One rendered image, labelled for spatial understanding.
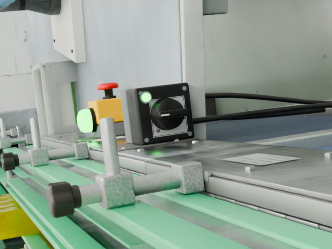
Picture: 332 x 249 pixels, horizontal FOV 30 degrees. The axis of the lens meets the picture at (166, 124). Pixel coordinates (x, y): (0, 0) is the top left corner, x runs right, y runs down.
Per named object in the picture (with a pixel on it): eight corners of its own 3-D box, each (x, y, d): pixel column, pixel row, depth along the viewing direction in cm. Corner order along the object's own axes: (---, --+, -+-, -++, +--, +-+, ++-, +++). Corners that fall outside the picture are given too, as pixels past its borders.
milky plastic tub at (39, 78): (71, 143, 177) (41, 146, 174) (62, 64, 176) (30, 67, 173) (84, 145, 161) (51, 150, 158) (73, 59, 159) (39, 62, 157)
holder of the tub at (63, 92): (76, 160, 177) (49, 165, 175) (63, 65, 176) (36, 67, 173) (89, 165, 161) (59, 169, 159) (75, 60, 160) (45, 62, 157)
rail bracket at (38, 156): (87, 157, 99) (2, 170, 95) (81, 111, 99) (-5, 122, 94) (93, 158, 95) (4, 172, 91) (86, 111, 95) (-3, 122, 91)
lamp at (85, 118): (92, 131, 117) (76, 133, 116) (89, 107, 117) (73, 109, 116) (98, 132, 113) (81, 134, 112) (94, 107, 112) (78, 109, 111)
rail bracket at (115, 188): (195, 187, 56) (47, 214, 51) (186, 106, 55) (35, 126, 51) (213, 192, 52) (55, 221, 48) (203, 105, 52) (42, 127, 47)
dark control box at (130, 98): (178, 136, 95) (125, 144, 92) (172, 84, 94) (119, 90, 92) (199, 138, 87) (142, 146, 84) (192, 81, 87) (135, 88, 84)
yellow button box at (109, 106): (129, 132, 121) (91, 137, 118) (124, 94, 120) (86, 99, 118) (139, 133, 114) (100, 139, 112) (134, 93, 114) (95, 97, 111)
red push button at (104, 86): (97, 102, 117) (94, 84, 117) (117, 100, 118) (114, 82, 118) (102, 102, 113) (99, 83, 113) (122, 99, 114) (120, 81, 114)
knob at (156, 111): (183, 128, 86) (191, 128, 83) (152, 132, 85) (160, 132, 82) (179, 96, 86) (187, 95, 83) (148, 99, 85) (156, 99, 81)
